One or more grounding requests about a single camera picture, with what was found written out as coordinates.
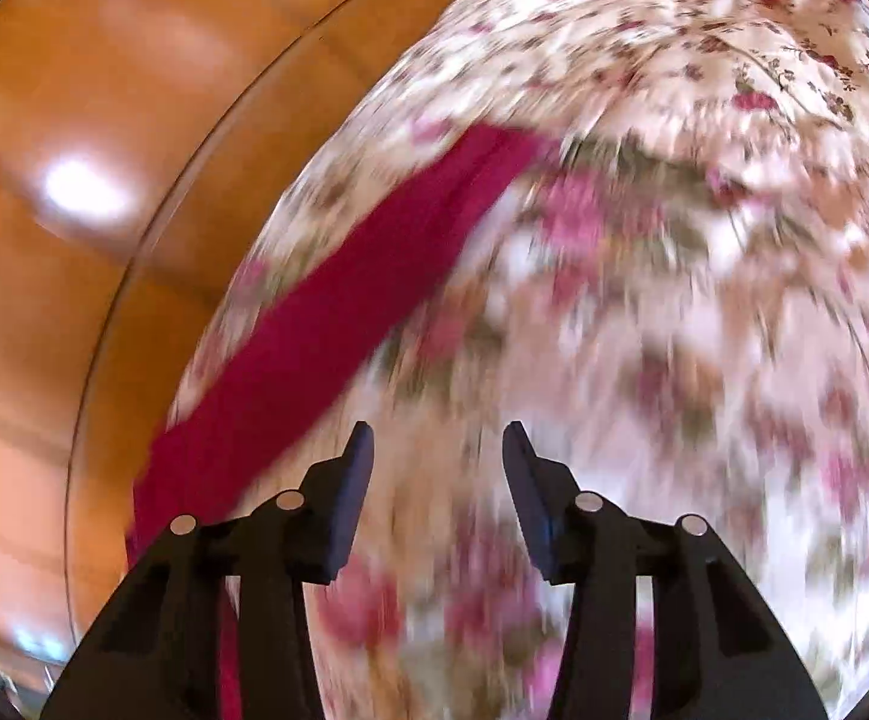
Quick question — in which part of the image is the wooden wardrobe panel wall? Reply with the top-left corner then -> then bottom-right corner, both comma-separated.
0,0 -> 450,695

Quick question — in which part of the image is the floral quilted bedspread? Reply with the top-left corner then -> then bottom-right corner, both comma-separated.
174,0 -> 869,718

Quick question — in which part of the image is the dark red knit garment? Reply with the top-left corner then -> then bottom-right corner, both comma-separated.
127,124 -> 550,718

